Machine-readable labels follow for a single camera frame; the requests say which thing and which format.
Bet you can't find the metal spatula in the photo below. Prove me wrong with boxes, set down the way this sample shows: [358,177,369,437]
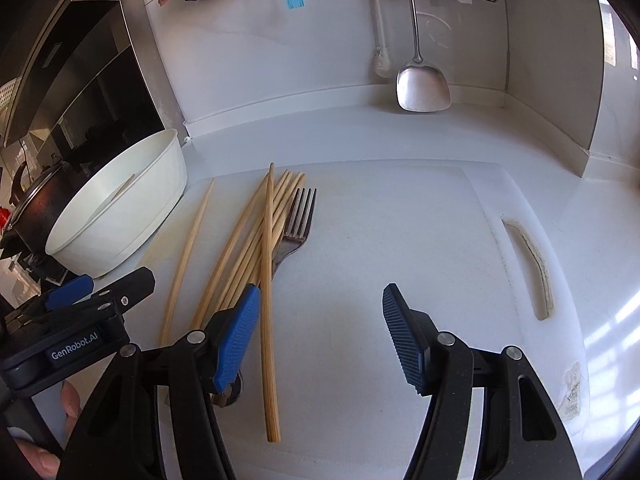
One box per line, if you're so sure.
[395,0,452,112]

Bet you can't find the white round bowl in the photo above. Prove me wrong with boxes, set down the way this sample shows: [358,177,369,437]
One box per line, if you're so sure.
[45,128,189,278]

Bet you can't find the black range hood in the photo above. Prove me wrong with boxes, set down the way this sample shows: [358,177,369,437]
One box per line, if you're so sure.
[0,0,171,148]

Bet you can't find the person's left hand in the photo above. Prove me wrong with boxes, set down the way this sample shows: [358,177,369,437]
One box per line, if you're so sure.
[0,380,83,480]

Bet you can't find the pile of bamboo chopsticks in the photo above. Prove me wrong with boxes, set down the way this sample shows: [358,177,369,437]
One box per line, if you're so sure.
[190,170,307,333]

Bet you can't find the white plastic cutting board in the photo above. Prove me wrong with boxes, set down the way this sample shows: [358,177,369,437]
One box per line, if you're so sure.
[135,160,588,480]

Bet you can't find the metal fork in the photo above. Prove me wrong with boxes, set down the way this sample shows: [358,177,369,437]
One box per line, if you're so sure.
[210,187,318,408]

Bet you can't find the white plastic colander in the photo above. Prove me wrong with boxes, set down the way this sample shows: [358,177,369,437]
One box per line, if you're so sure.
[0,79,24,112]

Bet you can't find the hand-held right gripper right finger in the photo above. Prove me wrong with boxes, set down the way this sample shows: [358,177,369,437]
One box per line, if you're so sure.
[382,283,583,480]

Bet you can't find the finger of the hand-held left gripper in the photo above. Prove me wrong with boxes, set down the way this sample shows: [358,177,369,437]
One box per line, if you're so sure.
[75,267,156,312]
[10,275,96,321]

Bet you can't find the dark cooking pot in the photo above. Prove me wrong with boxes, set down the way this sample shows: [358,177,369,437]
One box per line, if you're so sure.
[9,160,67,256]

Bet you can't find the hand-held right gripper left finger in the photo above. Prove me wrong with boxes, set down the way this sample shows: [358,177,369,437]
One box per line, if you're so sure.
[59,284,262,480]

